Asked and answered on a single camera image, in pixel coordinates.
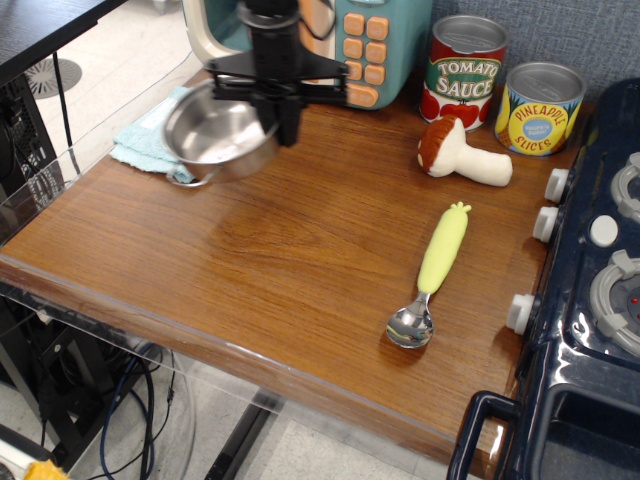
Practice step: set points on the spoon with yellow handle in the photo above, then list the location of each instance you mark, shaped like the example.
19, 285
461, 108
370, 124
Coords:
411, 327

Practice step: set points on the plush mushroom toy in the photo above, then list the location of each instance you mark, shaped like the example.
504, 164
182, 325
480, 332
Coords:
443, 150

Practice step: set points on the black side desk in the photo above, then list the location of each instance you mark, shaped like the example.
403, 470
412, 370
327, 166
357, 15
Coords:
32, 30

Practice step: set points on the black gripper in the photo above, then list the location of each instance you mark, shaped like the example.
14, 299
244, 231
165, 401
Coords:
278, 70

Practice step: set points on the dark blue toy stove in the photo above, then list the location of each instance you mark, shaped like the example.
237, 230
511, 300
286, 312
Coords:
575, 414

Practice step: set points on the tomato sauce can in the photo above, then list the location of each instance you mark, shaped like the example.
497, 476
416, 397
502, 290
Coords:
464, 63

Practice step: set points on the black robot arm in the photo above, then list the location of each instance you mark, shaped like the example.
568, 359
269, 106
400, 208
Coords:
269, 11

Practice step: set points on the stainless steel pot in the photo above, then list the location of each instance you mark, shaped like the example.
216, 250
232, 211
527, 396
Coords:
216, 141

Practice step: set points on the pineapple slices can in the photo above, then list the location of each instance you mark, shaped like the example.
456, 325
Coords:
539, 107

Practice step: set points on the light blue towel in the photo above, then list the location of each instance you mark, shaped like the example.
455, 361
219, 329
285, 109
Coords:
141, 143

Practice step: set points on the white stove knob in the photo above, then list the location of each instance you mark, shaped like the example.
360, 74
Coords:
556, 185
519, 313
545, 223

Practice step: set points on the teal toy microwave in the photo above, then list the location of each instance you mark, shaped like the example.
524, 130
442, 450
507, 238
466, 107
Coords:
380, 41

